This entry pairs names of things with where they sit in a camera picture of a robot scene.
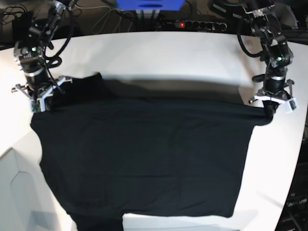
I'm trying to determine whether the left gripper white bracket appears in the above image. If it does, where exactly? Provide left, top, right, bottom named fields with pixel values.
left=248, top=78, right=295, bottom=117

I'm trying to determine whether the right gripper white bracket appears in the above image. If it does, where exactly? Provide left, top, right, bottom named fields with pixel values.
left=11, top=76, right=73, bottom=114

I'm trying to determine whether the black T-shirt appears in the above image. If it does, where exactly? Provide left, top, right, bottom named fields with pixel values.
left=30, top=74, right=273, bottom=231

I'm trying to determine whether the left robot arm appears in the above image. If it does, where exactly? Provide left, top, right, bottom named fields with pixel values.
left=237, top=0, right=298, bottom=116

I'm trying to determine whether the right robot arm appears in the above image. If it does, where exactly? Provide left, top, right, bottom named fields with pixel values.
left=12, top=0, right=74, bottom=113

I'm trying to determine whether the black power strip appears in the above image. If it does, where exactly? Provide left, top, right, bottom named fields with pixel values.
left=166, top=21, right=228, bottom=32

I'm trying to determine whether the blue plastic box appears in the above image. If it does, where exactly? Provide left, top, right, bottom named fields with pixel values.
left=116, top=0, right=185, bottom=11

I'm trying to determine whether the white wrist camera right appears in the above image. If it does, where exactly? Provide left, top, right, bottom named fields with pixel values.
left=29, top=98, right=46, bottom=113

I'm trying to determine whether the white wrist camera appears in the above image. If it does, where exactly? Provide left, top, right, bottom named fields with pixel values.
left=284, top=98, right=298, bottom=113
left=29, top=98, right=46, bottom=113

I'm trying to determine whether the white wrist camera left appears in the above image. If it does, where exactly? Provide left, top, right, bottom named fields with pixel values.
left=284, top=98, right=298, bottom=113

